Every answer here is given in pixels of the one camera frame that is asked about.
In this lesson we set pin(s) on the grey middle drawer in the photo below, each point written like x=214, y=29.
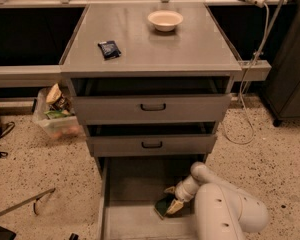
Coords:
x=177, y=138

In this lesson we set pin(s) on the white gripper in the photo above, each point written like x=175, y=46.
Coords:
x=182, y=192

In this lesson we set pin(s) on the snack bag in bin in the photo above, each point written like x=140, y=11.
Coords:
x=56, y=100

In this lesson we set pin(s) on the white bowl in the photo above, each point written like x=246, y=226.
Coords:
x=165, y=20

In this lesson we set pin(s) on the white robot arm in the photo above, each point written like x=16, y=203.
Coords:
x=223, y=211

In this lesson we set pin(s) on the grey metal rod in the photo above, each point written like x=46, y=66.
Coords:
x=22, y=203

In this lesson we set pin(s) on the grey bottom drawer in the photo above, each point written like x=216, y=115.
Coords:
x=131, y=187

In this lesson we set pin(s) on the black drawer handle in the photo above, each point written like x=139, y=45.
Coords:
x=157, y=145
x=153, y=107

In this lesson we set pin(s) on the dark rolling cabinet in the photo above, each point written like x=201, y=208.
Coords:
x=281, y=93

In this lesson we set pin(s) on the grey drawer cabinet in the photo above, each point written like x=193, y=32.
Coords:
x=195, y=48

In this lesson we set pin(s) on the grey drawer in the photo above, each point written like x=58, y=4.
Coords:
x=117, y=100
x=177, y=138
x=131, y=187

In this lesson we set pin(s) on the clear plastic storage bin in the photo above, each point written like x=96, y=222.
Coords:
x=57, y=127

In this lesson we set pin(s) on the grey top drawer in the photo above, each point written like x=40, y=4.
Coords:
x=117, y=100

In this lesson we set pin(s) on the dark blue snack packet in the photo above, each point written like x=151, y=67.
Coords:
x=109, y=49

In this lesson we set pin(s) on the green yellow sponge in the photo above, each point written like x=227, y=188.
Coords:
x=162, y=205

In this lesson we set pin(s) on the black top drawer handle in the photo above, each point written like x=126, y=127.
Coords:
x=153, y=107

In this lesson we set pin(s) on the black middle drawer handle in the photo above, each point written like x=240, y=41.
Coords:
x=157, y=145

